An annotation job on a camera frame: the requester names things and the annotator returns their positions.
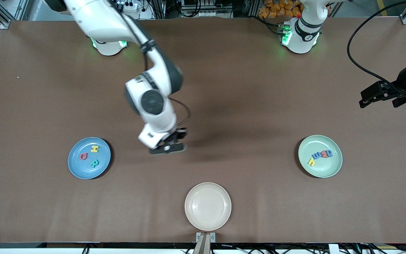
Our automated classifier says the beige plate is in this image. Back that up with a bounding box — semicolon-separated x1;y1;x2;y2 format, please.
184;182;232;232

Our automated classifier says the blue plate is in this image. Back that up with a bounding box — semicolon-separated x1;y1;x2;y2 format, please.
68;137;111;180

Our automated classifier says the green plate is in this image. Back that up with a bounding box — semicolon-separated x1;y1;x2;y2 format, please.
298;135;343;178

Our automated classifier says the brown table cover sheet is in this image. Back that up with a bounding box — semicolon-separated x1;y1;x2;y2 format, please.
0;17;406;244

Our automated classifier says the orange snack bag pile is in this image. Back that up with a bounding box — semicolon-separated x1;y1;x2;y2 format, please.
258;0;304;19

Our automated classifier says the white power strip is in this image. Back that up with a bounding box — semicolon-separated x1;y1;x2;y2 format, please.
116;0;140;13

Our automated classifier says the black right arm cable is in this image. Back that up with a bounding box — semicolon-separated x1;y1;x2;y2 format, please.
109;0;192;128

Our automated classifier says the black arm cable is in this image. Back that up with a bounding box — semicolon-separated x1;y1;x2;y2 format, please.
109;0;192;128
347;0;406;97

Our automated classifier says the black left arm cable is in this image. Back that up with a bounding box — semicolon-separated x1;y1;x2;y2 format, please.
347;0;406;97

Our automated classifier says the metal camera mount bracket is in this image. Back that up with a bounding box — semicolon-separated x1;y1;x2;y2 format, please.
193;232;216;254

